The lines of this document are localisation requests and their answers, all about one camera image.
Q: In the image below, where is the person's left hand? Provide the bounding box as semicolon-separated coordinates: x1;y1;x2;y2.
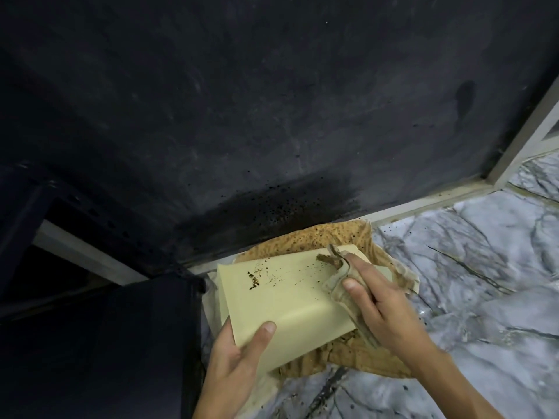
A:
199;318;277;419

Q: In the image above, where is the person's right hand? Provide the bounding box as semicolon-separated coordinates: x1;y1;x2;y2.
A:
342;255;443;370

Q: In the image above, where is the beige wiping rag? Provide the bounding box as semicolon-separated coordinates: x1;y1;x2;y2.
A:
315;244;381;349

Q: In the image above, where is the person's left forearm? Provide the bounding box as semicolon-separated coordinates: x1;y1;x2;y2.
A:
192;403;245;419

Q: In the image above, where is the person's right forearm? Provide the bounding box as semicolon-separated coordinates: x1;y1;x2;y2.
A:
404;340;496;419

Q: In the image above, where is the brown patterned cloth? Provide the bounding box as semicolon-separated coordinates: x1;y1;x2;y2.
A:
234;219;421;380

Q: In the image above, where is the dark cabinet door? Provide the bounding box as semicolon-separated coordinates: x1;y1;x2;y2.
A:
0;275;207;419

